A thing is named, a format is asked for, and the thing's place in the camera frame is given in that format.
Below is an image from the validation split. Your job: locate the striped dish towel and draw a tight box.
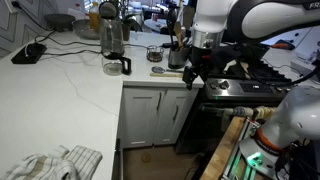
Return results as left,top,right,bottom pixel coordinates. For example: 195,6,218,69
1,144,104,180

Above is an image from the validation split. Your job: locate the black power cable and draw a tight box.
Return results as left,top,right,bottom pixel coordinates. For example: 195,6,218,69
34,33,103,48
43,49,103,58
11,0,56,43

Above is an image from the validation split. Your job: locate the tall glass jar black lid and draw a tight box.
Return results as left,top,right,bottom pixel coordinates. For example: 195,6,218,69
98,0,126,59

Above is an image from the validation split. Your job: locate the beige rolled cloth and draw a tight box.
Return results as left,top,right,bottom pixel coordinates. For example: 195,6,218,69
222,105,278,120

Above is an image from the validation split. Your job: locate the black stove range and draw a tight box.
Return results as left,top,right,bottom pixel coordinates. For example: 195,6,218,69
174,43,296,155

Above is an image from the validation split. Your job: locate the black ladle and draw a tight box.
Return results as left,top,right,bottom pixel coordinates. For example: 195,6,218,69
165,3,178,44

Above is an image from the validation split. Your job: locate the metal spoon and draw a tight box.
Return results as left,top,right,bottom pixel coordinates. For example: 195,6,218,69
151,65,185,75

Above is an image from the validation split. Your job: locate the dark plant pot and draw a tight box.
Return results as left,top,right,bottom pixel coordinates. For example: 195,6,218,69
121,21,133,42

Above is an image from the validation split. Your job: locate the black cast iron tray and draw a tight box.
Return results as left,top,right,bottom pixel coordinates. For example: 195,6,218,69
208,61,264,81

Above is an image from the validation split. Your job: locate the flat wooden spatula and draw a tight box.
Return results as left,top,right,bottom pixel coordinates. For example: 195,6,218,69
149,72,184,79

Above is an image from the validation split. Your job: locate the metal utensil holder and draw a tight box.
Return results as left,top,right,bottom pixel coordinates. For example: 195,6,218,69
167,44,192,70

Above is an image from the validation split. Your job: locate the dark stone bowl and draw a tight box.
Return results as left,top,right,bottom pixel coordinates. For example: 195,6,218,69
44,13,77,33

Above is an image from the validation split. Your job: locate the flat black box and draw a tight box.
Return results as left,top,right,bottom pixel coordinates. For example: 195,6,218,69
10,42,48,65

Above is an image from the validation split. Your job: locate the orange juice bottle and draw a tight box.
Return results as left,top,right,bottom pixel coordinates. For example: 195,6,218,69
88,1,101,33

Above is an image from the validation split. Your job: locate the glass carafe black handle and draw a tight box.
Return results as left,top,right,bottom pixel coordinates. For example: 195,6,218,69
101,53,133,77

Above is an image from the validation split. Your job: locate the white cabinet door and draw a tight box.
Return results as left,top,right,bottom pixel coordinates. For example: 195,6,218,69
120,87,167,149
153,87,200,146

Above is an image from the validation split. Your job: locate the round white table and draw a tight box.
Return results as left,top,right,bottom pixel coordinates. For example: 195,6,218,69
143,18,171,33

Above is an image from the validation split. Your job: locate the orange black device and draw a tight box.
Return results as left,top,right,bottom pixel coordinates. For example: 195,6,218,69
269,39,296,52

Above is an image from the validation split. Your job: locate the brown wooden cooking spoon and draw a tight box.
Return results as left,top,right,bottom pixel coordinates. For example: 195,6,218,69
173,20,185,51

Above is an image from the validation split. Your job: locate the beige spatula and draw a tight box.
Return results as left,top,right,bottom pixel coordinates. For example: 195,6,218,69
181,4,196,31

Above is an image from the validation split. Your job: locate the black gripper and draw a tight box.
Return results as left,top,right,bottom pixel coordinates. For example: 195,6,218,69
182,45,219,91

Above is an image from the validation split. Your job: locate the small glass jar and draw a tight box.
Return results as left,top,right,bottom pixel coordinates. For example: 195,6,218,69
146,44,165,63

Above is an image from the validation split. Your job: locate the aluminium robot stand frame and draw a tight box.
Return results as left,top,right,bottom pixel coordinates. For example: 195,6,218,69
221,116,291,180

